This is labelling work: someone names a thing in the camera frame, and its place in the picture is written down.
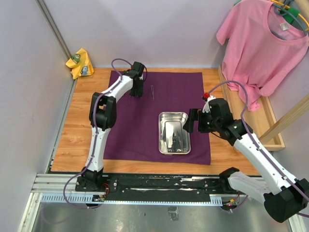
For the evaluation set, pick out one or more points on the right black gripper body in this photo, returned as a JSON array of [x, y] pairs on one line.
[[206, 123]]

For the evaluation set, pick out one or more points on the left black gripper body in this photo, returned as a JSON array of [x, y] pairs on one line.
[[137, 90]]

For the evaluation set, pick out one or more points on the steel instrument tray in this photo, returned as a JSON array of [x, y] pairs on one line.
[[170, 122]]

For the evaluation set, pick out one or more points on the purple surgical wrap cloth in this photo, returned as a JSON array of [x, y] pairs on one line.
[[136, 131]]

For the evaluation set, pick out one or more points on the steel scissors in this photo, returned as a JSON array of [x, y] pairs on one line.
[[181, 146]]

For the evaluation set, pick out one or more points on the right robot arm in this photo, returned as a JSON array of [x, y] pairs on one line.
[[281, 193]]

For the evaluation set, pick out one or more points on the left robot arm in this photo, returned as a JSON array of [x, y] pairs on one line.
[[103, 116]]

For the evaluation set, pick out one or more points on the white gauze pad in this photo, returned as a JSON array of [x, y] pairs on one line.
[[171, 142]]

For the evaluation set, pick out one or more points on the wooden tray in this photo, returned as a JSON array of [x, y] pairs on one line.
[[260, 120]]

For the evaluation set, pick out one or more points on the yellow paper bag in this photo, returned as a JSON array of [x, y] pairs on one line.
[[80, 64]]

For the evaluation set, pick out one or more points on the pink t-shirt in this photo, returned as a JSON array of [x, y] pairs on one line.
[[262, 48]]

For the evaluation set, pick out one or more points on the wooden beam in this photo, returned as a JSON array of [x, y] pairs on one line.
[[286, 120]]

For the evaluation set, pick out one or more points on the green hanger clip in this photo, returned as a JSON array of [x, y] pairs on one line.
[[293, 12]]

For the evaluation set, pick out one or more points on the yellow hoop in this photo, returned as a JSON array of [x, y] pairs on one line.
[[299, 14]]

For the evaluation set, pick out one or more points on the grey clothes hanger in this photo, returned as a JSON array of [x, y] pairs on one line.
[[287, 19]]

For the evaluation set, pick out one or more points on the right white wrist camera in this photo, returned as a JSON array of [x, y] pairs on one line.
[[206, 108]]

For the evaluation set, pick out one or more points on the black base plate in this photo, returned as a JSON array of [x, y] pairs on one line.
[[161, 188]]

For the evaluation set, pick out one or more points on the aluminium corner post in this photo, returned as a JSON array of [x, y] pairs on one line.
[[54, 28]]

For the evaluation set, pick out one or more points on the aluminium rail frame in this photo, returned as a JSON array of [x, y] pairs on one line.
[[144, 203]]

